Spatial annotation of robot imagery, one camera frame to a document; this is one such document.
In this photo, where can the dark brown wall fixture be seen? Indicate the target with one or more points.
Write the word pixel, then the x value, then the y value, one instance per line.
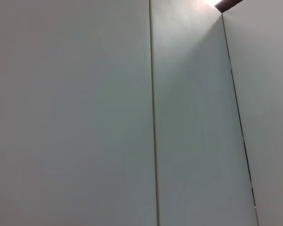
pixel 226 4

